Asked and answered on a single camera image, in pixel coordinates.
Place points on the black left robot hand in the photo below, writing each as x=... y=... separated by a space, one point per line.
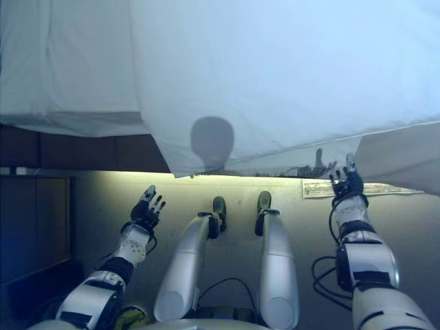
x=148 y=209

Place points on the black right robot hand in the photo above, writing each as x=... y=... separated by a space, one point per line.
x=349 y=184

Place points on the white duvet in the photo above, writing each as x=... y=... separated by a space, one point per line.
x=275 y=68

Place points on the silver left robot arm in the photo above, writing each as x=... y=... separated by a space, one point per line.
x=93 y=295

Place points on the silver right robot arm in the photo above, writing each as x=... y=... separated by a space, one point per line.
x=371 y=268

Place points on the white fitted bed sheet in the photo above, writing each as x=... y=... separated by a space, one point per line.
x=68 y=51

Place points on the grey area rug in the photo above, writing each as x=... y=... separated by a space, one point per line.
x=319 y=189

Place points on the silver left robot leg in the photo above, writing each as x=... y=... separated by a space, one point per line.
x=182 y=268

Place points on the silver robot leg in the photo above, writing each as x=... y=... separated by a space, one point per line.
x=278 y=268
x=182 y=268

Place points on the silver right robot leg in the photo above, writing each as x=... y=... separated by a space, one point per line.
x=278 y=268

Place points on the wooden cabinet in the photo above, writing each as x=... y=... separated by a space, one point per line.
x=34 y=223

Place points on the brown bed frame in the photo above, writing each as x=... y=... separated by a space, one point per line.
x=86 y=151

